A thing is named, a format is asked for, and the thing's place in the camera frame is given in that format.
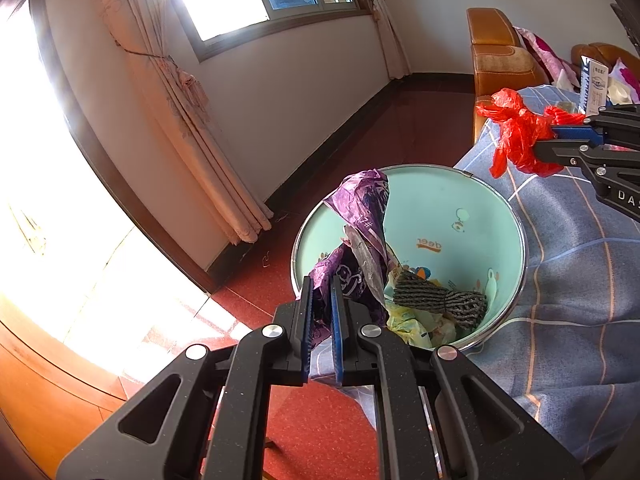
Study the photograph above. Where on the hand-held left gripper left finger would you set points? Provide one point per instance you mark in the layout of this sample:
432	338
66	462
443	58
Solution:
306	330

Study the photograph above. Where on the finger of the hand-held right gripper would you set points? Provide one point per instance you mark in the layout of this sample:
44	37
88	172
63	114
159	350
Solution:
565	152
622	120

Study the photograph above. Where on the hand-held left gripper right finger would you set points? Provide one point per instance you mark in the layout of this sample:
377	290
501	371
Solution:
339	340

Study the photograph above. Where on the red plastic bag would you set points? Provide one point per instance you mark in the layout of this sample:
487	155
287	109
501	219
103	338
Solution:
520	135

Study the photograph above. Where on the teal cartoon print trash bin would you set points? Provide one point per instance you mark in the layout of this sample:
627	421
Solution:
450	200

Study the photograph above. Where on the purple printed plastic bag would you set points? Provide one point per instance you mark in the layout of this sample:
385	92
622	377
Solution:
365	200

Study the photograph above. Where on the tall white carton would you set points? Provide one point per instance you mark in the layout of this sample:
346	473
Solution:
595	87

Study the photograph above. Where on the pink and white pillow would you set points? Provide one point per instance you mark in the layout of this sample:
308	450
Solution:
631	72
542	52

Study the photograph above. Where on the pale printed plastic bag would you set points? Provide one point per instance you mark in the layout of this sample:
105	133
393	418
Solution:
410	325

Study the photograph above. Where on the blue plaid tablecloth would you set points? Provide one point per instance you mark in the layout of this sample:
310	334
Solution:
575	285

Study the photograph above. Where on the grey foam net sleeve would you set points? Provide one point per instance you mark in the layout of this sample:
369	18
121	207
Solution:
440	300

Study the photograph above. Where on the brown leather armchair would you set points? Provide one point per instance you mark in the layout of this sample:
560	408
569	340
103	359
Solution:
495	60

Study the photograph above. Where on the pale pink tied curtain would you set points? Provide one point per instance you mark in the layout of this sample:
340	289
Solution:
190	110

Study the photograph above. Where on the brown wooden panel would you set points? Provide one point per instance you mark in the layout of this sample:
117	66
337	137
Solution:
40	395

